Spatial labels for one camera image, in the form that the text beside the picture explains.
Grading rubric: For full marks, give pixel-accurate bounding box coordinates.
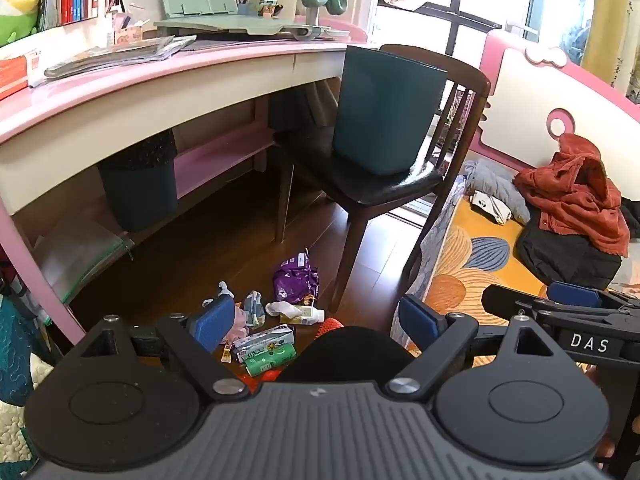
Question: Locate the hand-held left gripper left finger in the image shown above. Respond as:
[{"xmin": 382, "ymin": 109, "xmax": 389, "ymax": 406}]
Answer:
[{"xmin": 82, "ymin": 295, "xmax": 248, "ymax": 401}]

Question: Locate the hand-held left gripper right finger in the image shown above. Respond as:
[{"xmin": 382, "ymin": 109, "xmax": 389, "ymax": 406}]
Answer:
[{"xmin": 385, "ymin": 294, "xmax": 561, "ymax": 402}]

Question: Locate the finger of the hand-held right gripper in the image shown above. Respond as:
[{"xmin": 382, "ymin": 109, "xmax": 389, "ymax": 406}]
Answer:
[
  {"xmin": 546, "ymin": 281, "xmax": 640, "ymax": 311},
  {"xmin": 481, "ymin": 284, "xmax": 640, "ymax": 331}
]

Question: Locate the green cylindrical tube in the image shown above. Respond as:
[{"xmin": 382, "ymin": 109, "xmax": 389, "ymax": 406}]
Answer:
[{"xmin": 243, "ymin": 342, "xmax": 297, "ymax": 377}]

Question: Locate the purple snack bag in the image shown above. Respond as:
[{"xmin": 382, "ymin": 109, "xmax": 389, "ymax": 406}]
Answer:
[{"xmin": 272, "ymin": 248, "xmax": 321, "ymax": 307}]

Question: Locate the yellow drink carton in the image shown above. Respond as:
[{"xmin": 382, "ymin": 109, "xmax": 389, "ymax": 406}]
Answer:
[{"xmin": 278, "ymin": 305, "xmax": 326, "ymax": 325}]

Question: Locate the teal plastic waste bin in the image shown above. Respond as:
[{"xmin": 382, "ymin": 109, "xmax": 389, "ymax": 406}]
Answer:
[{"xmin": 332, "ymin": 45, "xmax": 449, "ymax": 177}]

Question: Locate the pink wrapper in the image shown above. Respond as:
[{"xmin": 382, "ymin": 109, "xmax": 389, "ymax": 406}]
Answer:
[{"xmin": 222, "ymin": 305, "xmax": 251, "ymax": 343}]

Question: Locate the black jacket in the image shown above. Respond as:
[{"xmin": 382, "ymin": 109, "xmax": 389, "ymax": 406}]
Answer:
[{"xmin": 515, "ymin": 205, "xmax": 623, "ymax": 291}]

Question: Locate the blue white crumpled wrapper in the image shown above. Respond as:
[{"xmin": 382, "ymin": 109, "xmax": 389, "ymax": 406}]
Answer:
[{"xmin": 242, "ymin": 290, "xmax": 267, "ymax": 331}]

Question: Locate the white green drink carton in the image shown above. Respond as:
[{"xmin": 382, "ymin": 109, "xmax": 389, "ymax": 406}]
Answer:
[{"xmin": 232, "ymin": 324, "xmax": 296, "ymax": 361}]

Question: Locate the orange floral bedsheet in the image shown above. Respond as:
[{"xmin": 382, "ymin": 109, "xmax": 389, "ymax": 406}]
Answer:
[{"xmin": 387, "ymin": 160, "xmax": 640, "ymax": 361}]

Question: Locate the red net bag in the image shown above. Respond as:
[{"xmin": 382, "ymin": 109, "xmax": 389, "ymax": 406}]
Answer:
[{"xmin": 235, "ymin": 318, "xmax": 347, "ymax": 395}]

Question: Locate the rust red jacket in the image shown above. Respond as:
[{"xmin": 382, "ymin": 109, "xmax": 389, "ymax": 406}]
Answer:
[{"xmin": 513, "ymin": 132, "xmax": 632, "ymax": 258}]

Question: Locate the white garment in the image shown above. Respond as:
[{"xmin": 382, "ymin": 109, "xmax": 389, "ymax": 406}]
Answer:
[{"xmin": 470, "ymin": 190, "xmax": 512, "ymax": 225}]

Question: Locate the grey garment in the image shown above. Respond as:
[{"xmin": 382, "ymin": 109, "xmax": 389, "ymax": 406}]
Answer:
[{"xmin": 462, "ymin": 159, "xmax": 531, "ymax": 226}]

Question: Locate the dark wooden chair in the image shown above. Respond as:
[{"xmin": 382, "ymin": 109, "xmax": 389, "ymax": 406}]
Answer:
[{"xmin": 272, "ymin": 44, "xmax": 493, "ymax": 313}]

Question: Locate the clear zip bag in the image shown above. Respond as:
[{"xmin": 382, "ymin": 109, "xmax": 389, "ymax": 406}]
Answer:
[{"xmin": 32, "ymin": 220, "xmax": 136, "ymax": 306}]

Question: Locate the dark bin with black liner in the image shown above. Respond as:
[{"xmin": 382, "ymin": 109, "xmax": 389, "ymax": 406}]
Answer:
[{"xmin": 97, "ymin": 130, "xmax": 180, "ymax": 233}]

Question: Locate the pink cream bed headboard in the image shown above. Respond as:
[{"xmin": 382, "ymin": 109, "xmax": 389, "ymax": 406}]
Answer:
[{"xmin": 462, "ymin": 29, "xmax": 640, "ymax": 181}]

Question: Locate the teal patterned quilt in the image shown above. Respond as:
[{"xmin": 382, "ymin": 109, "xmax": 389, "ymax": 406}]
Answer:
[{"xmin": 0, "ymin": 292, "xmax": 56, "ymax": 480}]

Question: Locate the yellow printed curtain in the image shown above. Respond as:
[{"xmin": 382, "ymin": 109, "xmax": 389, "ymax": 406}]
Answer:
[{"xmin": 582, "ymin": 0, "xmax": 640, "ymax": 106}]

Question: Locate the pink curved desk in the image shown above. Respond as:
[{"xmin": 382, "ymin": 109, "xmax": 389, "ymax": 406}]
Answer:
[{"xmin": 0, "ymin": 15, "xmax": 371, "ymax": 346}]

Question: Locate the stack of magazines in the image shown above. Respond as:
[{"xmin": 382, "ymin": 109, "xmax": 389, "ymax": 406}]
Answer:
[{"xmin": 45, "ymin": 35, "xmax": 197, "ymax": 79}]

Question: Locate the pink patterned box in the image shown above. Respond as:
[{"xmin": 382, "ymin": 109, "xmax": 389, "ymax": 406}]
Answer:
[{"xmin": 114, "ymin": 12, "xmax": 146, "ymax": 44}]

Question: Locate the orange flat box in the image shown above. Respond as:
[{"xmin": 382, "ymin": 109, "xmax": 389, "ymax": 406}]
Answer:
[{"xmin": 0, "ymin": 55, "xmax": 31, "ymax": 101}]

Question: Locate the green yellow plush toy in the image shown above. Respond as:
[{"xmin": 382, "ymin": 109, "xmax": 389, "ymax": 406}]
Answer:
[{"xmin": 0, "ymin": 0, "xmax": 43, "ymax": 48}]

